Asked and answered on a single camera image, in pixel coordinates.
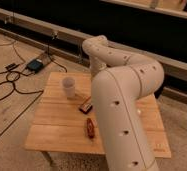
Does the red snack packet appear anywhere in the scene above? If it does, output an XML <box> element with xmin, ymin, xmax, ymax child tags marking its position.
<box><xmin>86</xmin><ymin>118</ymin><xmax>95</xmax><ymax>139</ymax></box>

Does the metal wall rail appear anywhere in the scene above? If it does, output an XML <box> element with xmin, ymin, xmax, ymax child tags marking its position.
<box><xmin>0</xmin><ymin>8</ymin><xmax>187</xmax><ymax>81</ymax></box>

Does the dark chocolate bar box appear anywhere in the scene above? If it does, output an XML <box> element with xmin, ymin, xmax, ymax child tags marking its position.
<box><xmin>79</xmin><ymin>98</ymin><xmax>92</xmax><ymax>114</ymax></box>

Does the translucent plastic cup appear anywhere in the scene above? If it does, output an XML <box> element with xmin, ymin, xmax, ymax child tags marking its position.
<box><xmin>62</xmin><ymin>77</ymin><xmax>75</xmax><ymax>98</ymax></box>

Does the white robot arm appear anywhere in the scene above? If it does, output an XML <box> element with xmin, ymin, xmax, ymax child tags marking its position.
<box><xmin>82</xmin><ymin>35</ymin><xmax>164</xmax><ymax>171</ymax></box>

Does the wooden table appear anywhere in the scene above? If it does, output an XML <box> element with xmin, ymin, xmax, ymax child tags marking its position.
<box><xmin>24</xmin><ymin>71</ymin><xmax>172</xmax><ymax>168</ymax></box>

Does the blue power box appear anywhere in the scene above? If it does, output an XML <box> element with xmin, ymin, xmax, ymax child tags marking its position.
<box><xmin>26</xmin><ymin>59</ymin><xmax>43</xmax><ymax>73</ymax></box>

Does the small black adapter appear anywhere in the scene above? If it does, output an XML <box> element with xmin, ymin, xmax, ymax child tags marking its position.
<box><xmin>5</xmin><ymin>63</ymin><xmax>17</xmax><ymax>70</ymax></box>

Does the black floor cable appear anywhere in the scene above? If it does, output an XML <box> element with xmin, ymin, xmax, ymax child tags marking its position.
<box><xmin>0</xmin><ymin>39</ymin><xmax>69</xmax><ymax>105</ymax></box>

